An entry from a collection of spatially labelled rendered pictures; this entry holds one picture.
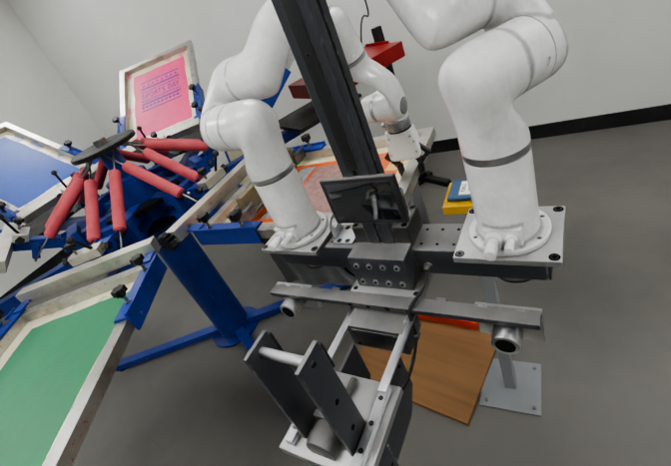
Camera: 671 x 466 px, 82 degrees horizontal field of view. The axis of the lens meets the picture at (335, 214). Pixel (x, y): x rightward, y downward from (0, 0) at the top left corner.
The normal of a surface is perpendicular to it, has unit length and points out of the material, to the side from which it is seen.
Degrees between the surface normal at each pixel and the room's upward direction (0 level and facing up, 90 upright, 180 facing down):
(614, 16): 90
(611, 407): 0
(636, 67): 90
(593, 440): 0
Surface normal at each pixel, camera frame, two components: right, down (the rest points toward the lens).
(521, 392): -0.35, -0.79
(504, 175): -0.13, 0.57
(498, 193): -0.33, 0.60
